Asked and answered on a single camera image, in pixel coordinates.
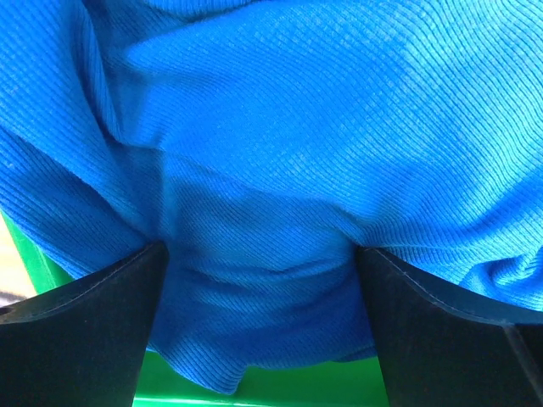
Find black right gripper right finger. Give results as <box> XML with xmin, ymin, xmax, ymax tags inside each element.
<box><xmin>356</xmin><ymin>248</ymin><xmax>542</xmax><ymax>407</ymax></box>

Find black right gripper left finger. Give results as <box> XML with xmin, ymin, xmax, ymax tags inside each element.
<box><xmin>1</xmin><ymin>243</ymin><xmax>169</xmax><ymax>407</ymax></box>

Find bright blue ribbed tank top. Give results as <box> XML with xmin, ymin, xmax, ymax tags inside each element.
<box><xmin>1</xmin><ymin>1</ymin><xmax>542</xmax><ymax>394</ymax></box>

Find green plastic tray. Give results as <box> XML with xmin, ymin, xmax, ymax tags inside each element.
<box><xmin>1</xmin><ymin>215</ymin><xmax>389</xmax><ymax>406</ymax></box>

